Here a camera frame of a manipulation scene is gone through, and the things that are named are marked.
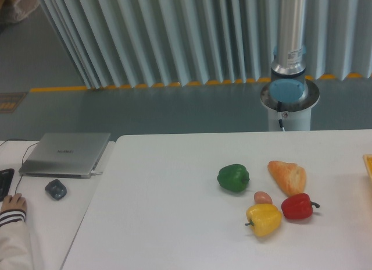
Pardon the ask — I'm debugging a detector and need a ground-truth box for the green bell pepper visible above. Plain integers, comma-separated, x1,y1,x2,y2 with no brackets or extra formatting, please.
217,164,250,193

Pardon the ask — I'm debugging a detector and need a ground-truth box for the white folding partition screen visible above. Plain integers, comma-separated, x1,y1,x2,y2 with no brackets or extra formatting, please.
39,0,371,88

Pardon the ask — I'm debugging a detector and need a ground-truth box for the black laptop cable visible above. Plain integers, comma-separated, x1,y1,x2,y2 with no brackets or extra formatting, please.
0,139,40,177

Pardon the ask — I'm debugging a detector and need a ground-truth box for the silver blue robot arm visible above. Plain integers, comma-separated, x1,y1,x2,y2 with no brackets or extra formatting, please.
269,0,307,104

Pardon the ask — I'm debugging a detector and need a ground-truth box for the white striped sleeve forearm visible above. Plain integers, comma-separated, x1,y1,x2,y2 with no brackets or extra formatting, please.
1,209,34,269

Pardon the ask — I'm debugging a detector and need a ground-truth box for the silver closed laptop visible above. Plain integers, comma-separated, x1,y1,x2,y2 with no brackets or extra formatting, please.
19,133,110,179

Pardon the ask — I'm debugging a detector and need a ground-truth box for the yellow tray edge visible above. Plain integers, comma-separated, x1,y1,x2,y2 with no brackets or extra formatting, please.
363,154,372,180

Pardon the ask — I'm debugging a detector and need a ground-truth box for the brown egg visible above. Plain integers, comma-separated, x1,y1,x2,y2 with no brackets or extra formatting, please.
253,191,273,204

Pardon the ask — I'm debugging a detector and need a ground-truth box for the black keyboard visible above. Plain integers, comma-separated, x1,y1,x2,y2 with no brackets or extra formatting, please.
0,168,15,202

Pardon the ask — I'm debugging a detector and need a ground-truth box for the person's hand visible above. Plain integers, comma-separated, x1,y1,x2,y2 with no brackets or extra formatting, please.
1,193,27,213

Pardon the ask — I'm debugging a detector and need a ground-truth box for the orange bread loaf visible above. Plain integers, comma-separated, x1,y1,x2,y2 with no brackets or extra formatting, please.
267,161,307,197

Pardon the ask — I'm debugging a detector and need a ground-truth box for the red bell pepper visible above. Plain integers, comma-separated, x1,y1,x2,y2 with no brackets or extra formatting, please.
281,193,320,220

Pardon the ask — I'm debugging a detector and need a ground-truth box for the yellow bell pepper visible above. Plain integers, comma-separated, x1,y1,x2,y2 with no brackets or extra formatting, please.
245,204,282,237

